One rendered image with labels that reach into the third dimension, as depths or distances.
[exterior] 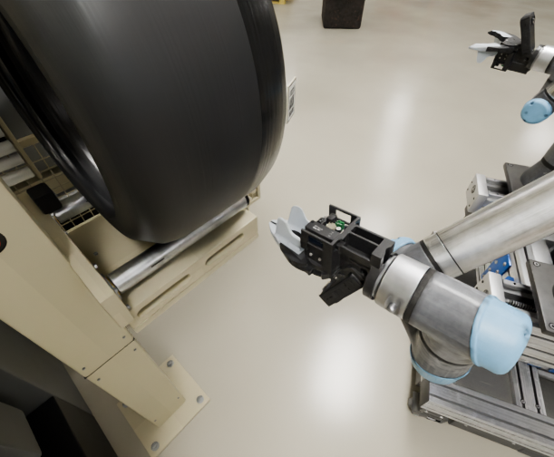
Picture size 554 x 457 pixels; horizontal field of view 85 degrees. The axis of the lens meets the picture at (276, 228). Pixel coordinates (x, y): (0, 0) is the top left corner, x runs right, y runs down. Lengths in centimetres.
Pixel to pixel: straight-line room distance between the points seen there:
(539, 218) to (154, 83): 50
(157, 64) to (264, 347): 130
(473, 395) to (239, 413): 86
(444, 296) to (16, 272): 62
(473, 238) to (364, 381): 107
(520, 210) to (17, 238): 72
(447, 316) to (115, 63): 42
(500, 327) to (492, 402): 102
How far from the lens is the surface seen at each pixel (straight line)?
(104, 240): 88
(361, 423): 145
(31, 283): 66
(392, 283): 39
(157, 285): 66
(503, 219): 52
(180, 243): 65
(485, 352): 40
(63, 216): 85
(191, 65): 38
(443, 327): 39
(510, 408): 143
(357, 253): 41
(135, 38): 36
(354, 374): 149
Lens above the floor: 139
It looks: 47 degrees down
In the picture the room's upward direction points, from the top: straight up
